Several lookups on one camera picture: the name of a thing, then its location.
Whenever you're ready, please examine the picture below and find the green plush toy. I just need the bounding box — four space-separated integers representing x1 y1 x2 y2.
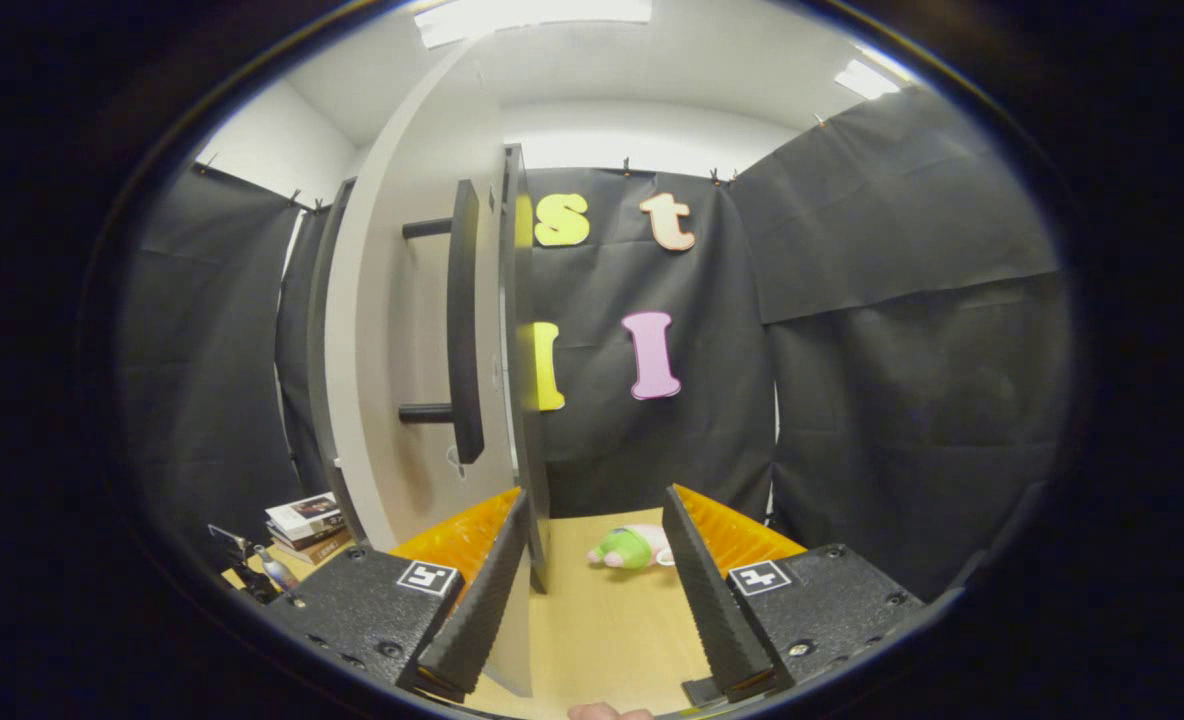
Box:
588 524 675 571

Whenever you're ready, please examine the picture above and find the long ceiling light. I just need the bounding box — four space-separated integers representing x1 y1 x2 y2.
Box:
414 0 653 49

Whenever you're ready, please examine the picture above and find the white cover book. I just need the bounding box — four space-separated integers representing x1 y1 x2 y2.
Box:
265 492 345 541

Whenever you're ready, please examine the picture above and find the black door handle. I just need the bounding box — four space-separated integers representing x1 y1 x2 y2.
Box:
398 179 486 466

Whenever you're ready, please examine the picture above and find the dark grey cabinet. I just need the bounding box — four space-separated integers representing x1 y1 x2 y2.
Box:
305 145 553 593

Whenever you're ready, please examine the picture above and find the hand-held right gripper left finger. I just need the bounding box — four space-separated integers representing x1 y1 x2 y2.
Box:
265 487 533 704

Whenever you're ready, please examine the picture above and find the small ceiling light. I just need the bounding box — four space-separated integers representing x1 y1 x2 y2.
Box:
834 58 903 101

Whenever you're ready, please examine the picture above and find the light grey cabinet door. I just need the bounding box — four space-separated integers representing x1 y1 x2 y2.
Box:
322 35 535 698

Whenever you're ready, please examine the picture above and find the brown cover book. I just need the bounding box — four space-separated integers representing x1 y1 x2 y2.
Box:
282 535 356 567

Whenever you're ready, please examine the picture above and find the dark cover book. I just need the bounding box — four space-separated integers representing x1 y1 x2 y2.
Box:
270 524 349 553

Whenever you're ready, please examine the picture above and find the black backdrop cloth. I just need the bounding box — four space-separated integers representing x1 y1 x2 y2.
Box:
117 85 1073 601

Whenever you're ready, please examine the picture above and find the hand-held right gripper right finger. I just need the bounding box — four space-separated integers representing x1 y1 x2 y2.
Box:
662 484 925 706

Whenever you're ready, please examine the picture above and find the silver bottle with pink label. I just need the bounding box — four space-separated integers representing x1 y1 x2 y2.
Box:
257 545 305 608

